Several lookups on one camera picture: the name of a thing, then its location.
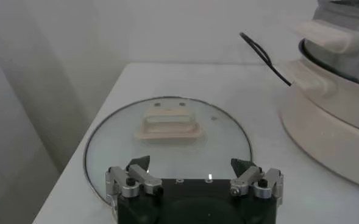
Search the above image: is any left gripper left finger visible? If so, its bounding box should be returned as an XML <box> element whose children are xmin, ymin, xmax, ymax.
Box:
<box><xmin>105</xmin><ymin>155</ymin><xmax>164</xmax><ymax>211</ymax></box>

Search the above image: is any cream electric cooker base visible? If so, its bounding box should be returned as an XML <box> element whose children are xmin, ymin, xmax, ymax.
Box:
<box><xmin>278</xmin><ymin>57</ymin><xmax>359</xmax><ymax>192</ymax></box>

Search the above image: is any black cooker power cord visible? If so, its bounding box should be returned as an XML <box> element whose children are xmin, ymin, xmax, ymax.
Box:
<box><xmin>239</xmin><ymin>32</ymin><xmax>293</xmax><ymax>87</ymax></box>

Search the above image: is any round glass pot lid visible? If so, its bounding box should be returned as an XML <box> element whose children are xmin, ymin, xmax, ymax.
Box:
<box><xmin>83</xmin><ymin>96</ymin><xmax>253</xmax><ymax>208</ymax></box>

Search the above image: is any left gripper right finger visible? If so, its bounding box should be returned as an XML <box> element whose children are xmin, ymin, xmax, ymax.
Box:
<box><xmin>229</xmin><ymin>157</ymin><xmax>285</xmax><ymax>205</ymax></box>

